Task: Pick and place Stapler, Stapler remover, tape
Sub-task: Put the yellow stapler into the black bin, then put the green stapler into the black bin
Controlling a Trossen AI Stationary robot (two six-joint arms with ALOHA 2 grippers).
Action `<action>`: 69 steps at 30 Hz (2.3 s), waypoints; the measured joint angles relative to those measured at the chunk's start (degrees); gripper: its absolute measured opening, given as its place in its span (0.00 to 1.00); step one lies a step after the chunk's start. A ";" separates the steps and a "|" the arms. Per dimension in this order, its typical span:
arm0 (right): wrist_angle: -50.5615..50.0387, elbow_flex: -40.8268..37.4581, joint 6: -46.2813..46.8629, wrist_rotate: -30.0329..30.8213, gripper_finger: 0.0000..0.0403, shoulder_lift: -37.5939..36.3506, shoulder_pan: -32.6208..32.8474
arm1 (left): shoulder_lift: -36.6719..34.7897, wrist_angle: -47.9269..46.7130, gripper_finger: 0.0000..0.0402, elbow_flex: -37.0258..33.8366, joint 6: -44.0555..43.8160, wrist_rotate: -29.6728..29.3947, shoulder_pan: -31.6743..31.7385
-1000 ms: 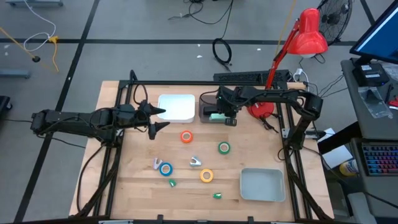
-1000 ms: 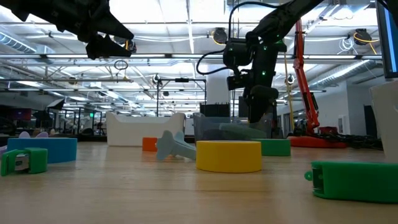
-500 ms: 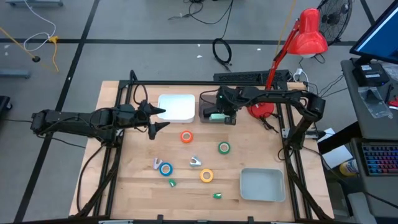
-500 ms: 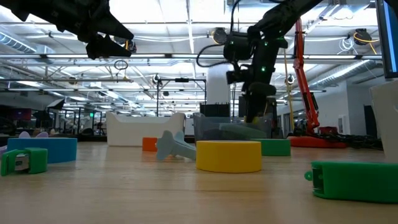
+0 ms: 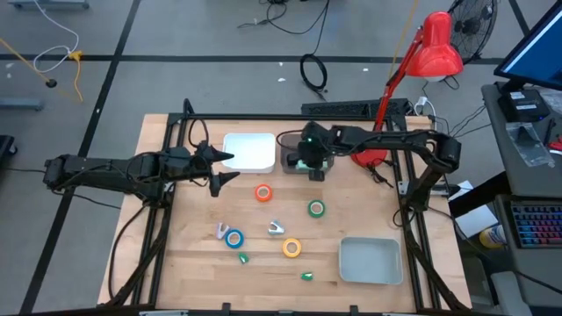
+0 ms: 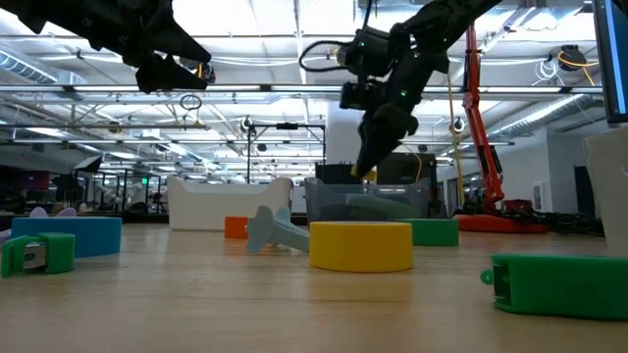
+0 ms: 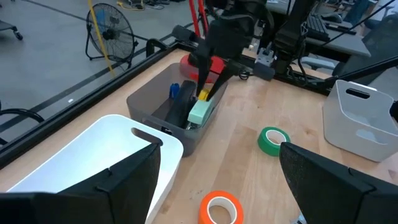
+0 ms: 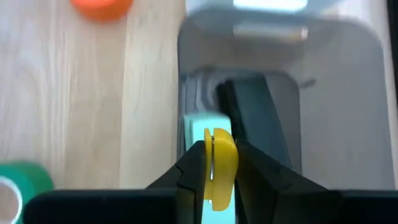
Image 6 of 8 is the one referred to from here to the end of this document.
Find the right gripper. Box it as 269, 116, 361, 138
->
353, 46, 450, 178

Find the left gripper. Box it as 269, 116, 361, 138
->
78, 0, 212, 94

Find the mint green stapler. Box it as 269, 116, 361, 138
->
342, 193, 422, 221

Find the green tape roll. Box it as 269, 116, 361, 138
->
399, 218, 460, 248

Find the yellow tape roll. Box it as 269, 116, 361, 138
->
308, 221, 414, 275

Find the light blue staple remover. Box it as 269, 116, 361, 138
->
244, 204, 311, 255

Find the small orange block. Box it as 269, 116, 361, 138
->
224, 216, 250, 240

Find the blue tape roll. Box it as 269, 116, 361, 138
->
10, 217, 123, 260

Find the white pillar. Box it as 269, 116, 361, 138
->
325, 100, 365, 166

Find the black screen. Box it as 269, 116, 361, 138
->
376, 151, 439, 187

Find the black box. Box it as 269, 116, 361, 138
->
315, 163, 365, 186

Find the grey translucent bin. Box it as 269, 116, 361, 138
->
303, 176, 433, 225

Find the dark red box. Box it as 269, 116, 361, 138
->
501, 198, 535, 215

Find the white plastic bin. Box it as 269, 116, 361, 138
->
166, 176, 294, 231

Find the black computer monitor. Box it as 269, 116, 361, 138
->
591, 0, 628, 125

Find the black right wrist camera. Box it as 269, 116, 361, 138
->
340, 80, 389, 112

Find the black frame stand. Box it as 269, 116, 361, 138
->
246, 123, 327, 183

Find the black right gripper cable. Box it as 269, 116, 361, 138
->
298, 39, 355, 74

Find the black lamp cable bundle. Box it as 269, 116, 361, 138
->
495, 208, 605, 237

